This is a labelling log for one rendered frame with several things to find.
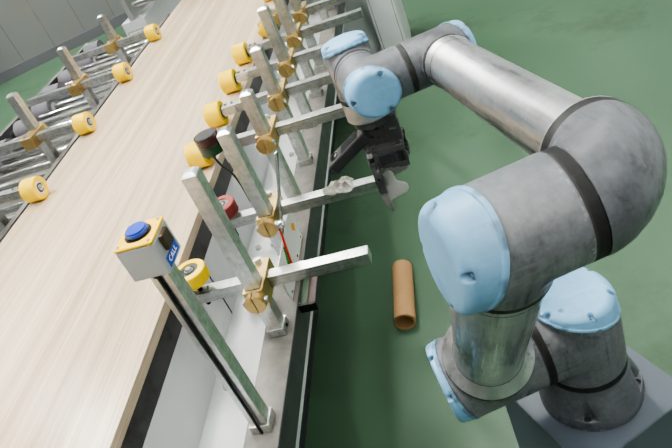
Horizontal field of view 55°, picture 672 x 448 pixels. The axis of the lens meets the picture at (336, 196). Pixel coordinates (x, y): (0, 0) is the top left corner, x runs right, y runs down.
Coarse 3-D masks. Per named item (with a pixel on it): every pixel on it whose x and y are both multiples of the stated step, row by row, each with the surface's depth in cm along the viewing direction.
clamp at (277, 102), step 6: (282, 78) 209; (282, 84) 205; (282, 90) 201; (270, 96) 200; (276, 96) 199; (282, 96) 200; (270, 102) 199; (276, 102) 199; (282, 102) 199; (288, 102) 204; (270, 108) 200; (276, 108) 200; (282, 108) 200
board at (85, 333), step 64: (192, 0) 374; (256, 0) 325; (192, 64) 277; (128, 128) 241; (192, 128) 220; (64, 192) 214; (128, 192) 197; (0, 256) 192; (64, 256) 178; (0, 320) 163; (64, 320) 153; (128, 320) 144; (0, 384) 141; (64, 384) 134; (128, 384) 127
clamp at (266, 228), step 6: (276, 192) 172; (270, 198) 171; (276, 198) 170; (282, 198) 174; (276, 204) 168; (276, 210) 167; (264, 216) 165; (270, 216) 164; (276, 216) 166; (258, 222) 165; (264, 222) 163; (270, 222) 163; (258, 228) 164; (264, 228) 164; (270, 228) 163; (276, 228) 164; (264, 234) 165; (270, 234) 165
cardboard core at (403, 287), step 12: (396, 264) 256; (408, 264) 256; (396, 276) 251; (408, 276) 250; (396, 288) 246; (408, 288) 244; (396, 300) 241; (408, 300) 239; (396, 312) 236; (408, 312) 234; (396, 324) 236; (408, 324) 238
